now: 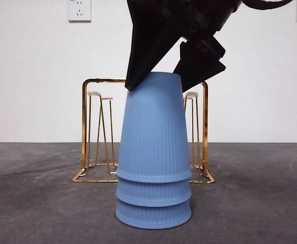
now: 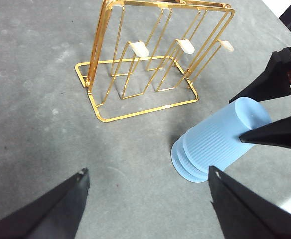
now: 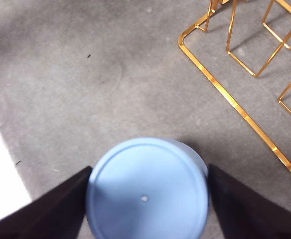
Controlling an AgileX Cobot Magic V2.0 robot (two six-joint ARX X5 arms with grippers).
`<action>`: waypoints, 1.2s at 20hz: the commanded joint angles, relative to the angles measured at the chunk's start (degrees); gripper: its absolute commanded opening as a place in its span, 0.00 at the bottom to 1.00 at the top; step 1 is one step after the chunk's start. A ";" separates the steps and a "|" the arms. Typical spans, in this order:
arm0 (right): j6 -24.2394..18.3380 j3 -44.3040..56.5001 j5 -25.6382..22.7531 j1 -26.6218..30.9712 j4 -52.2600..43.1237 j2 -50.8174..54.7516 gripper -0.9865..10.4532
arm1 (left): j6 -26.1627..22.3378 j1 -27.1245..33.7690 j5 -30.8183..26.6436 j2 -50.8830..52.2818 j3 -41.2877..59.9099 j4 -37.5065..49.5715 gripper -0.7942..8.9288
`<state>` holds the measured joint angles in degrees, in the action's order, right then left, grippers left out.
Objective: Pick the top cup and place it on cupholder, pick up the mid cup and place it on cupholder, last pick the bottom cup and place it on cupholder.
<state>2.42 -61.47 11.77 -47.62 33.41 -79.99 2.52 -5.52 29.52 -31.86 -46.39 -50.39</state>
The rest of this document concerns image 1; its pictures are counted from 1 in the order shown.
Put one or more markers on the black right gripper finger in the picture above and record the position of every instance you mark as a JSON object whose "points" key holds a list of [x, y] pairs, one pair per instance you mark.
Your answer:
{"points": [[199, 68], [148, 43]]}

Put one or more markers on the blue ribbed plastic cup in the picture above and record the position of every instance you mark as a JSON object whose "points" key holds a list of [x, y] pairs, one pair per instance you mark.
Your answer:
{"points": [[152, 127], [152, 191], [152, 216]]}

